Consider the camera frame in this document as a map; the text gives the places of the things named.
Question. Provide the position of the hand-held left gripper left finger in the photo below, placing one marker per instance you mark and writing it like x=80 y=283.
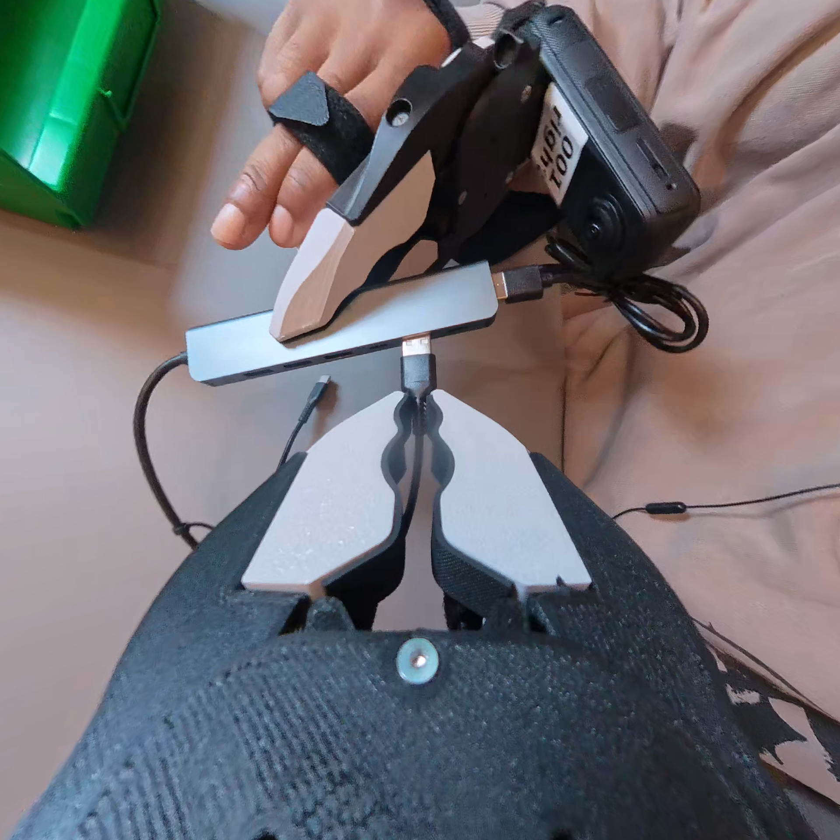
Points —
x=328 y=518

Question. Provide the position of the green plastic storage bin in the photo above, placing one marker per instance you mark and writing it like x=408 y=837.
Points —
x=59 y=111

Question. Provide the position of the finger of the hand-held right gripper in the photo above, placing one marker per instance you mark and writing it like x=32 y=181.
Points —
x=315 y=282

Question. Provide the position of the person's right hand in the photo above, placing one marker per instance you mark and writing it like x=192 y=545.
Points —
x=354 y=39

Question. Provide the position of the grey slim usb hub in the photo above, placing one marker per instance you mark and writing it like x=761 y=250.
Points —
x=407 y=308

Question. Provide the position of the person's beige sweatshirt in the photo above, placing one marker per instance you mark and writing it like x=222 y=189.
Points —
x=722 y=407

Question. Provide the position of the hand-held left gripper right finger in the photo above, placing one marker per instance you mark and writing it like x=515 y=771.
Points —
x=512 y=518

